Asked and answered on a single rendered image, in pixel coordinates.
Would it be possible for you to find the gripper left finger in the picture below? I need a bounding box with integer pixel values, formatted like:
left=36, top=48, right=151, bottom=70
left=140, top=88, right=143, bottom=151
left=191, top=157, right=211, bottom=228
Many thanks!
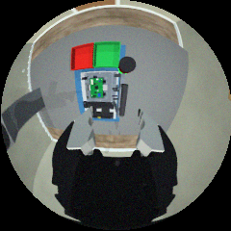
left=52, top=106, right=96, bottom=186

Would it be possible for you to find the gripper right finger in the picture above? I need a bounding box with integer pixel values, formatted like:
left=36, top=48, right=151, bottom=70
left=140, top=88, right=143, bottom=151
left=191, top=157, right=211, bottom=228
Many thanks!
left=136, top=109, right=178, bottom=187

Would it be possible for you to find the green circuit board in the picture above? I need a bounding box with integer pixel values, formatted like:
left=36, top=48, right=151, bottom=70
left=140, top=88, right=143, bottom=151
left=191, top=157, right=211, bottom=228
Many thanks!
left=90, top=78, right=103, bottom=97

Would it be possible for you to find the green bin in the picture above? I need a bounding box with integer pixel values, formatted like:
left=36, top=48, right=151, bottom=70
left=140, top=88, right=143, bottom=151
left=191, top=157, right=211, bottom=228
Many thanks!
left=93, top=41, right=120, bottom=68

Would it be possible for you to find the red bin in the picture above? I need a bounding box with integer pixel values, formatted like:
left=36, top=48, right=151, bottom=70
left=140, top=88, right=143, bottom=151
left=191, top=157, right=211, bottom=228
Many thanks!
left=71, top=43, right=94, bottom=70

